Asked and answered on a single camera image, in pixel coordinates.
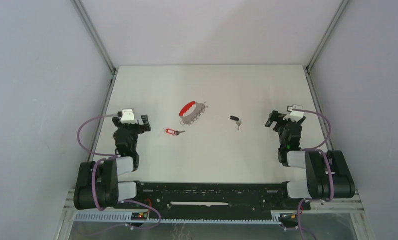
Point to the black tagged key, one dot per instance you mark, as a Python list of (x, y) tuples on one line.
[(237, 121)]

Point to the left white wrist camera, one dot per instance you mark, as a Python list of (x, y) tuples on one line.
[(127, 116)]

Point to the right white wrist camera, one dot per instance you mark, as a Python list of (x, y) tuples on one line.
[(294, 113)]

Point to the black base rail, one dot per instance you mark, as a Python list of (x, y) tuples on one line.
[(213, 201)]

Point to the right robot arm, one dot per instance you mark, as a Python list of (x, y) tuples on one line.
[(327, 175)]

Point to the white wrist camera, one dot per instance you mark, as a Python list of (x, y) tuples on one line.
[(294, 113), (127, 116)]

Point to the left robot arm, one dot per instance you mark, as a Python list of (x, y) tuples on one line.
[(97, 184)]

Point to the red handled keyring holder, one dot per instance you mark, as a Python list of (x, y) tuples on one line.
[(191, 112)]

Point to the white slotted cable duct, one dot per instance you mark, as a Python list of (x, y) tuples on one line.
[(135, 217)]

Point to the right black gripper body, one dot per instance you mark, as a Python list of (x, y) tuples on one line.
[(281, 123)]

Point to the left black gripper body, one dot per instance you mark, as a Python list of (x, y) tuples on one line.
[(133, 128)]

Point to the red tagged key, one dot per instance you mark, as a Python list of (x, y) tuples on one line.
[(174, 132)]

